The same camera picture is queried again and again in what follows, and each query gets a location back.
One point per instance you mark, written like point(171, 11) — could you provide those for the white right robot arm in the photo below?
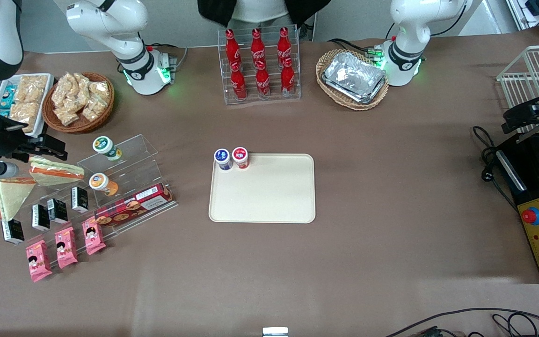
point(110, 28)

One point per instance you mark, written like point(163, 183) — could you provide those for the clear acrylic stepped stand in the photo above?
point(134, 154)

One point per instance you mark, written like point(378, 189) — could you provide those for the red cookie box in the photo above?
point(134, 206)

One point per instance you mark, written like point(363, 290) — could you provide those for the small black carton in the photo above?
point(57, 210)
point(40, 217)
point(80, 199)
point(13, 230)

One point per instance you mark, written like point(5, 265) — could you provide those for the red cola bottle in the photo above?
point(263, 80)
point(257, 46)
point(232, 47)
point(283, 44)
point(238, 82)
point(287, 78)

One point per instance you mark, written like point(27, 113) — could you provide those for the brown wicker basket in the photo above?
point(101, 122)

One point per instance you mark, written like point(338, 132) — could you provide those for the orange lid yogurt cup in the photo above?
point(98, 181)

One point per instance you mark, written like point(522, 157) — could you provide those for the triangle sandwich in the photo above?
point(56, 172)
point(10, 196)

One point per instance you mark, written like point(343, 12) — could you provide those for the clear acrylic bottle rack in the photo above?
point(272, 96)

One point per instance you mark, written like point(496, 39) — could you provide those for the pink snack pack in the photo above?
point(66, 247)
point(93, 235)
point(38, 260)

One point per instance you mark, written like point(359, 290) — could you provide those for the person in black jacket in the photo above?
point(260, 9)

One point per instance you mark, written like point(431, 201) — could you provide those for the black box with yellow panel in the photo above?
point(527, 192)

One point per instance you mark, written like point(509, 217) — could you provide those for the teal snack pack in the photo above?
point(7, 98)

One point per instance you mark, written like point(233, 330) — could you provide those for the small white block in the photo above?
point(275, 332)

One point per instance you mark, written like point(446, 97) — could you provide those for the aluminium foil tray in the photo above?
point(353, 77)

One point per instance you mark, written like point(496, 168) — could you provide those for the blue lid cup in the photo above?
point(222, 157)

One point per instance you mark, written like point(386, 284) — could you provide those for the red lid cup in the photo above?
point(240, 155)

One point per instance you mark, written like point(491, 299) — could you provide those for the red emergency stop button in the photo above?
point(530, 216)

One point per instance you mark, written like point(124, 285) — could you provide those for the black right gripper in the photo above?
point(3, 136)

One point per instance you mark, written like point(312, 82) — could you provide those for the white rectangular snack tray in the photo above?
point(45, 112)

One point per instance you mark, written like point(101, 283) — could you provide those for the clear bag of beige snacks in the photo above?
point(67, 116)
point(99, 90)
point(94, 109)
point(80, 85)
point(62, 91)

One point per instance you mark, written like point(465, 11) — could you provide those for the green lid yogurt cup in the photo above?
point(103, 145)

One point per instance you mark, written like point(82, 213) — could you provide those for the flat pack of beige crackers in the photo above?
point(33, 88)
point(25, 114)

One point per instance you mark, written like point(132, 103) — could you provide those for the light wicker basket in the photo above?
point(325, 89)

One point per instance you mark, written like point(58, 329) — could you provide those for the cream plastic tray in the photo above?
point(262, 192)

